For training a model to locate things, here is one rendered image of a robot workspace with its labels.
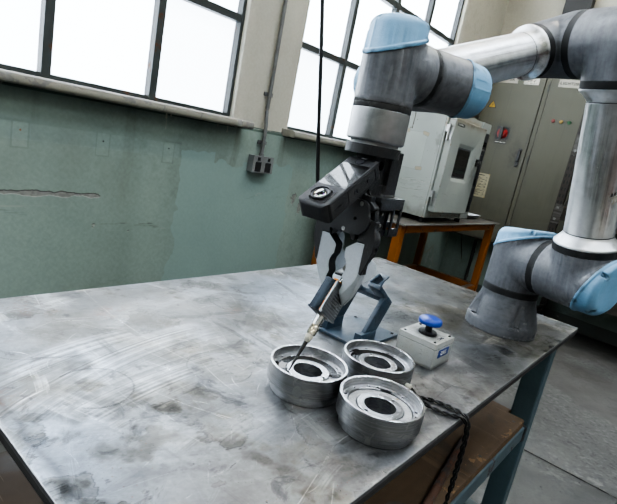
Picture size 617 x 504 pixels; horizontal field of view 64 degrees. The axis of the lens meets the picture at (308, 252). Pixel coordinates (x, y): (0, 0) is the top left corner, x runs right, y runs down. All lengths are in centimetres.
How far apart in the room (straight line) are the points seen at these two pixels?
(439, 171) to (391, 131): 229
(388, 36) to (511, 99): 403
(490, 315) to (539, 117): 353
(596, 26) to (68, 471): 96
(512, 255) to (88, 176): 163
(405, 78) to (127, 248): 186
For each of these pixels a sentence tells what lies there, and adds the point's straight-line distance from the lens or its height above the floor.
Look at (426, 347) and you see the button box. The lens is 84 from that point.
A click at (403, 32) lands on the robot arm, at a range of 63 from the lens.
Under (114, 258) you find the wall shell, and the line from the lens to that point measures 231.
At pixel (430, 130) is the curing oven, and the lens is 295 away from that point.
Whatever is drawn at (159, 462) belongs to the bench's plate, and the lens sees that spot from 53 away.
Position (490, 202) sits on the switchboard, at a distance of 458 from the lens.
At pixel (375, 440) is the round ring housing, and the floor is 81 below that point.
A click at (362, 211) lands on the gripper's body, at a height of 105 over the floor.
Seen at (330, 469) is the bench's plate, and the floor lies 80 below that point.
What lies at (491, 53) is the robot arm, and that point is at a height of 131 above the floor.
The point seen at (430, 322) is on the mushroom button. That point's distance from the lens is 85.
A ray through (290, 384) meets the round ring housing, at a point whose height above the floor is 83.
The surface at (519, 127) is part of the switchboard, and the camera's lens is 458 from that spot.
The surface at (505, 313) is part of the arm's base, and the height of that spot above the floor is 85.
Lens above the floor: 112
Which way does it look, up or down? 13 degrees down
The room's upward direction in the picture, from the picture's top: 11 degrees clockwise
